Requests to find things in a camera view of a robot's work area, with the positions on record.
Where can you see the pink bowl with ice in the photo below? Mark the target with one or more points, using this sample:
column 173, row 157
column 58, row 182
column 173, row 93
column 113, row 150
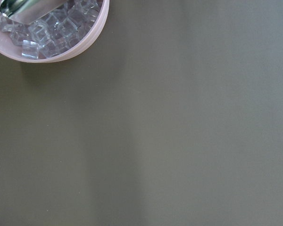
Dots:
column 8, row 49

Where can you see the metal ice scoop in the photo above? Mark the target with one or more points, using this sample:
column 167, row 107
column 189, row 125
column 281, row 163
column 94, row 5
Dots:
column 28, row 11

